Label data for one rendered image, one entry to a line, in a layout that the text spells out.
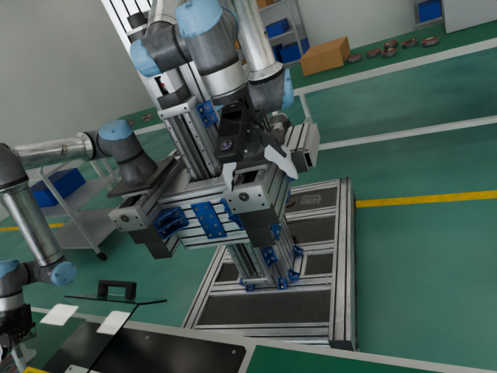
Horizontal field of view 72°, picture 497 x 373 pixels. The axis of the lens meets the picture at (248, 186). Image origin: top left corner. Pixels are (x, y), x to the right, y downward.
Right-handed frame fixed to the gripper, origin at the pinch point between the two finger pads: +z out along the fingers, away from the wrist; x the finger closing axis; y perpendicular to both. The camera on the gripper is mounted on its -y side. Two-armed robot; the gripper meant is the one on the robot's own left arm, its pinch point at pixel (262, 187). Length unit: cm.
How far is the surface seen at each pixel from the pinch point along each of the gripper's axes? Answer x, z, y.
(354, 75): -12, 42, 212
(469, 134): -84, 115, 226
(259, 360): 12.7, 40.1, -11.6
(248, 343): 16.9, 40.4, -7.1
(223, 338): 24.6, 40.4, -5.6
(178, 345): 36, 38, -9
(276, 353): 8.5, 40.1, -9.8
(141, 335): 51, 38, -6
